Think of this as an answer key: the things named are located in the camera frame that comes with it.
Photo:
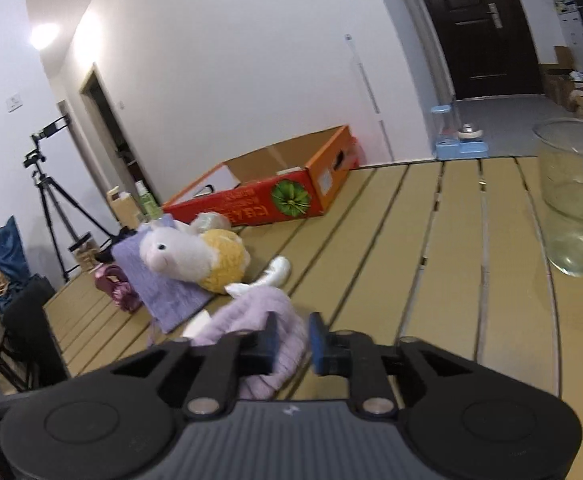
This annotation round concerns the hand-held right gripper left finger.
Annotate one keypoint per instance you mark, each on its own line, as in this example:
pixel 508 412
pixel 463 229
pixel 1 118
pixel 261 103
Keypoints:
pixel 270 345

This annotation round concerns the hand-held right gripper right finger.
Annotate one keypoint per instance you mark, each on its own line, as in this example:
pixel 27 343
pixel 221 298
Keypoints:
pixel 318 345

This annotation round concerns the clear plastic bag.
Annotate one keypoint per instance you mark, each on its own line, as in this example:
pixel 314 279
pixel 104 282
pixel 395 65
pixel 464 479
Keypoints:
pixel 211 221

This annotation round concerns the red cardboard box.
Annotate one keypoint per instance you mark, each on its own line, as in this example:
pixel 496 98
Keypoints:
pixel 241 205

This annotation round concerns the purple knitted hat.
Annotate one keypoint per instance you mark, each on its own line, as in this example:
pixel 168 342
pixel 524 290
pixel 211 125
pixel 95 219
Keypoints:
pixel 251 310

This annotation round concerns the white paper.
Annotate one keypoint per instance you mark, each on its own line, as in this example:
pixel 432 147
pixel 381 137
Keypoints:
pixel 196 325

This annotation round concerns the purple towel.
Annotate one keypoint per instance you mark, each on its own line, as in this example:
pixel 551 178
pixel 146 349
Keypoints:
pixel 166 300

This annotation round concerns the white and yellow plush toy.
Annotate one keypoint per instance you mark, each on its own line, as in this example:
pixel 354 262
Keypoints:
pixel 181 255

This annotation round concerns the maroon bag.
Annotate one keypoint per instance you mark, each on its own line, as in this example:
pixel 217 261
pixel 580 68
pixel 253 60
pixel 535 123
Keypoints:
pixel 121 290

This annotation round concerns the green bottle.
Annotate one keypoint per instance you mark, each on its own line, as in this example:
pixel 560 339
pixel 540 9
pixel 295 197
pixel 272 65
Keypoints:
pixel 147 202

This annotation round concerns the blue pet water dispenser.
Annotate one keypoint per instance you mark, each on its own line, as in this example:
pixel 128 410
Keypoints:
pixel 461 150

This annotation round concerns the black chair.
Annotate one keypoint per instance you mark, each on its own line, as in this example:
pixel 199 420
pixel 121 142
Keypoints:
pixel 26 320

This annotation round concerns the blue bag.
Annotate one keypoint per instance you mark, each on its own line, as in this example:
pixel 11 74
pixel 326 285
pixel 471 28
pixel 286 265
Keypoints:
pixel 4 255

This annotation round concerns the black phone holder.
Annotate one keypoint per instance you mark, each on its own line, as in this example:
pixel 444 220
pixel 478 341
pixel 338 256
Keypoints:
pixel 49 129

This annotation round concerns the dark brown door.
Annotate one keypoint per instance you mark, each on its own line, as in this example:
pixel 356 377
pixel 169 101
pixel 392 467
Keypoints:
pixel 476 45

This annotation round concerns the brown cardboard boxes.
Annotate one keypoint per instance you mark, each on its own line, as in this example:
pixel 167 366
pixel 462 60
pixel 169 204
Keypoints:
pixel 556 85

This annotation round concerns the camera tripod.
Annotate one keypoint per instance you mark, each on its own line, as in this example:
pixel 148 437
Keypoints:
pixel 51 200

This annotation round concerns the white light switch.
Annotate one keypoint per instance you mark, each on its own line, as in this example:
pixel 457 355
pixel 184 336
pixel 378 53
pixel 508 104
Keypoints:
pixel 14 102

